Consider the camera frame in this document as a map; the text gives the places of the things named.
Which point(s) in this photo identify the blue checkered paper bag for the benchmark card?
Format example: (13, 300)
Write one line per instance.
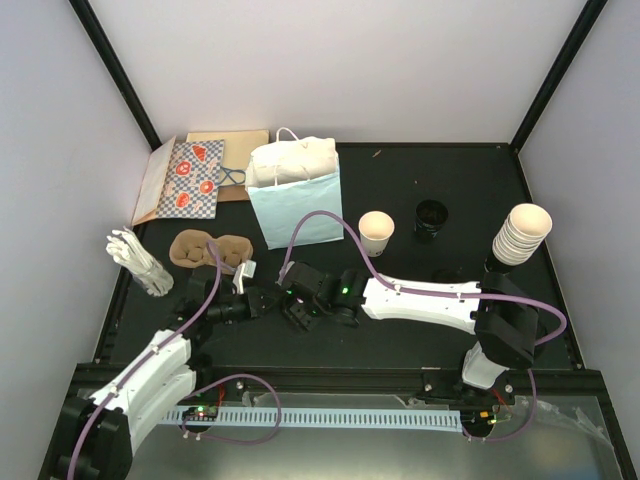
(194, 177)

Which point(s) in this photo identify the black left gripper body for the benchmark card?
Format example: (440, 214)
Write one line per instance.
(253, 305)

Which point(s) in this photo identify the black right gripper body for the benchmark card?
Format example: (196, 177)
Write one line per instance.
(294, 314)

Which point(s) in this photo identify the tan kraft paper bag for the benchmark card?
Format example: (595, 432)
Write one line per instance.
(238, 146)

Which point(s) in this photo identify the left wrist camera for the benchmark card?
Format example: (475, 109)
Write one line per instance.
(243, 276)

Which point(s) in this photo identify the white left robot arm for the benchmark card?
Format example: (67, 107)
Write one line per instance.
(97, 436)

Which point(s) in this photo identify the black paper cup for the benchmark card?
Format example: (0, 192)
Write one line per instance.
(430, 217)

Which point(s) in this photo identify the white orange-edged paper bag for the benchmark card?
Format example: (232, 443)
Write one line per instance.
(151, 188)

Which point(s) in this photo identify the light blue paper bag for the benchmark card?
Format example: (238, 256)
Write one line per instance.
(288, 179)

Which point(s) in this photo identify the light blue slotted cable duct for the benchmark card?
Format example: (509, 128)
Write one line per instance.
(332, 418)

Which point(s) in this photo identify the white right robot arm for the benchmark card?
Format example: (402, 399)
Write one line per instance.
(505, 330)

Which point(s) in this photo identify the tall stack of paper cups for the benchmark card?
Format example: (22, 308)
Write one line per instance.
(523, 231)

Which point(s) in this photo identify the brown kraft paper bag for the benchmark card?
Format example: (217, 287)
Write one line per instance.
(232, 193)

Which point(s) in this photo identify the small electronics board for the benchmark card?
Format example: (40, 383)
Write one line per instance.
(200, 413)

